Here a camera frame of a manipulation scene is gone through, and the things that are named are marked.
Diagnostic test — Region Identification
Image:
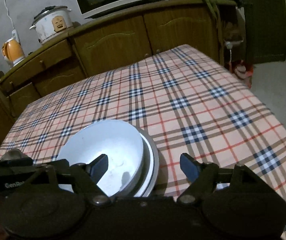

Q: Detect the small steel bowl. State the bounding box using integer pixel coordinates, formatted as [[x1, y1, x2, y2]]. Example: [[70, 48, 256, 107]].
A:
[[0, 148, 29, 161]]

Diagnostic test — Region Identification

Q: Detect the white deep porcelain bowl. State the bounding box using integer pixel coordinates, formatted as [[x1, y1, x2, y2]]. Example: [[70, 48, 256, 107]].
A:
[[57, 120, 144, 197]]

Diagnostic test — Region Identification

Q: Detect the small white shallow bowl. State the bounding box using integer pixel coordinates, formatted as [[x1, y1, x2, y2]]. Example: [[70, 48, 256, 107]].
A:
[[133, 127, 150, 197]]

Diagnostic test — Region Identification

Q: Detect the plaid checkered tablecloth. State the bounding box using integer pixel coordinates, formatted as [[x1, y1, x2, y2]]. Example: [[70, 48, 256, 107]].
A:
[[0, 44, 286, 240]]

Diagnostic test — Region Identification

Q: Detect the orange electric kettle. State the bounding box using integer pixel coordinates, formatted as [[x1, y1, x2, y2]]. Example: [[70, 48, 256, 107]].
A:
[[1, 38, 25, 68]]

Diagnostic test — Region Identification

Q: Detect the brown wooden cabinet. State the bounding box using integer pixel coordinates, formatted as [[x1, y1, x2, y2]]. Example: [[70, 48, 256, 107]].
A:
[[0, 0, 237, 146]]

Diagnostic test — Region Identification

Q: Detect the white rice cooker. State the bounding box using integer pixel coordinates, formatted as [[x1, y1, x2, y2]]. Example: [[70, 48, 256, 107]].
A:
[[30, 5, 73, 45]]

